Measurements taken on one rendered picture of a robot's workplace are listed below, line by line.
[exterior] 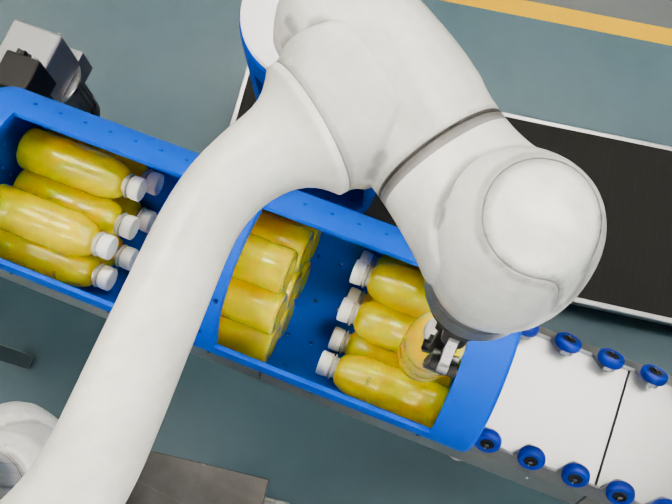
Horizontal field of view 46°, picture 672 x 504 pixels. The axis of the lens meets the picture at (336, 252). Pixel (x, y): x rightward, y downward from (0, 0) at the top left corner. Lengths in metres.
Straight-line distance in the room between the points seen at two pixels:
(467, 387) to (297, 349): 0.35
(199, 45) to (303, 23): 2.14
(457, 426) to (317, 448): 1.19
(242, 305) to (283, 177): 0.67
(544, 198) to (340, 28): 0.18
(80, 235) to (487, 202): 0.91
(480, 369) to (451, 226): 0.64
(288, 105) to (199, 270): 0.12
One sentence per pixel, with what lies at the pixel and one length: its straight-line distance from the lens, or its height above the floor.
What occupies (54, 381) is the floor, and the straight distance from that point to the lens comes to 2.46.
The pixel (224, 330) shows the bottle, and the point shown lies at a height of 1.09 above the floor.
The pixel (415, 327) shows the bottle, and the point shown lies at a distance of 0.92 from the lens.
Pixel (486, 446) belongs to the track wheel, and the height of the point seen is 0.97.
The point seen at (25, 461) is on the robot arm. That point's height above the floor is 1.30.
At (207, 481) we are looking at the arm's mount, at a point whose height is 1.01.
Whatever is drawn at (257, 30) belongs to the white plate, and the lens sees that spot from 1.48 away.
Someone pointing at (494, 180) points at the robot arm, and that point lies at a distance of 0.46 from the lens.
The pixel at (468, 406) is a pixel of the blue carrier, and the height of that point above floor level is 1.20.
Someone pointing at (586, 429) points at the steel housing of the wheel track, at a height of 0.93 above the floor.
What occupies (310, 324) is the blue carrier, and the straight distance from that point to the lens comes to 1.37.
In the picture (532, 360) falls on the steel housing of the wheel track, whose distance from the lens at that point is 1.43.
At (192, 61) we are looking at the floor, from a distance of 2.67.
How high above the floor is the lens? 2.30
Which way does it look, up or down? 75 degrees down
